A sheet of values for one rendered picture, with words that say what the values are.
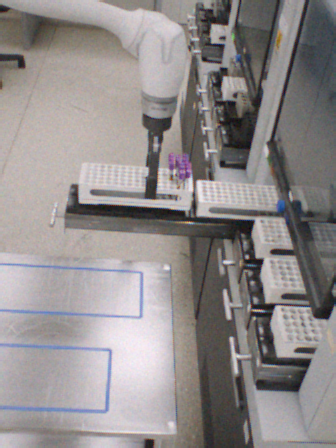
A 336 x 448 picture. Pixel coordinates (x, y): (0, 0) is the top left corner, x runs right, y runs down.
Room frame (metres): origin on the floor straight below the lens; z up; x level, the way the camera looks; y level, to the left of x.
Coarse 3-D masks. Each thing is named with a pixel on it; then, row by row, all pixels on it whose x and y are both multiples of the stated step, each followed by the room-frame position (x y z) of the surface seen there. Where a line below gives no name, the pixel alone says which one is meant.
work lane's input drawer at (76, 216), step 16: (192, 192) 1.31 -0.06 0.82; (80, 208) 1.18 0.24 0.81; (96, 208) 1.20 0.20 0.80; (112, 208) 1.21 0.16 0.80; (128, 208) 1.22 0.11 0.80; (144, 208) 1.23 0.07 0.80; (160, 208) 1.24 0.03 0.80; (192, 208) 1.24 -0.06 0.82; (64, 224) 1.15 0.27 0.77; (80, 224) 1.16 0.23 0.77; (96, 224) 1.16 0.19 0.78; (112, 224) 1.17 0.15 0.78; (128, 224) 1.17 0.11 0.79; (144, 224) 1.18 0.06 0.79; (160, 224) 1.18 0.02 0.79; (176, 224) 1.18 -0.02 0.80; (192, 224) 1.19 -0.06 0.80; (208, 224) 1.19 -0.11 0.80; (224, 224) 1.20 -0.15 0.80; (240, 224) 1.21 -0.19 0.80
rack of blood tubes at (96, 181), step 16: (80, 176) 1.21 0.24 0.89; (96, 176) 1.22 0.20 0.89; (112, 176) 1.23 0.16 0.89; (128, 176) 1.25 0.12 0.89; (144, 176) 1.25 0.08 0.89; (160, 176) 1.26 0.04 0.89; (80, 192) 1.18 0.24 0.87; (96, 192) 1.23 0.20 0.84; (112, 192) 1.23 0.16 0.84; (128, 192) 1.24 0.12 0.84; (144, 192) 1.25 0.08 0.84; (160, 192) 1.20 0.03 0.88; (176, 192) 1.20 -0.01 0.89; (176, 208) 1.20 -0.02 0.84
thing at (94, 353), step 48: (0, 288) 0.85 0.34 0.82; (48, 288) 0.87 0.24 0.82; (96, 288) 0.89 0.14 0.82; (144, 288) 0.91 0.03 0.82; (0, 336) 0.72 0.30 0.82; (48, 336) 0.74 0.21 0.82; (96, 336) 0.75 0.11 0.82; (144, 336) 0.77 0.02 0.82; (0, 384) 0.61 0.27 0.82; (48, 384) 0.63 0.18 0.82; (96, 384) 0.64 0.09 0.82; (144, 384) 0.65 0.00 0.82; (0, 432) 0.53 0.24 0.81; (48, 432) 0.53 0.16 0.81; (96, 432) 0.54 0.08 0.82; (144, 432) 0.55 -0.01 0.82
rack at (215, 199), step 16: (208, 192) 1.26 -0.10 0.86; (224, 192) 1.27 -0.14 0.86; (240, 192) 1.28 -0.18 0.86; (256, 192) 1.30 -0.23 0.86; (272, 192) 1.30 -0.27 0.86; (208, 208) 1.21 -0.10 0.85; (224, 208) 1.27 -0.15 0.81; (240, 208) 1.22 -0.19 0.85; (256, 208) 1.22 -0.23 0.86; (272, 208) 1.23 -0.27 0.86
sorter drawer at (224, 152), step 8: (224, 128) 1.71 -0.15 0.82; (216, 136) 1.73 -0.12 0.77; (224, 136) 1.66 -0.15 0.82; (216, 144) 1.70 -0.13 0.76; (224, 144) 1.61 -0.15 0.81; (232, 144) 1.62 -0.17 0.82; (240, 144) 1.62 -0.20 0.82; (208, 152) 1.65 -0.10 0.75; (216, 152) 1.66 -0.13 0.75; (224, 152) 1.60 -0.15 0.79; (232, 152) 1.61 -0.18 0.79; (240, 152) 1.61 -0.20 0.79; (248, 152) 1.61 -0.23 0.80; (208, 160) 1.62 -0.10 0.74; (224, 160) 1.60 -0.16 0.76; (232, 160) 1.61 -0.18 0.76; (240, 160) 1.61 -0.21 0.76
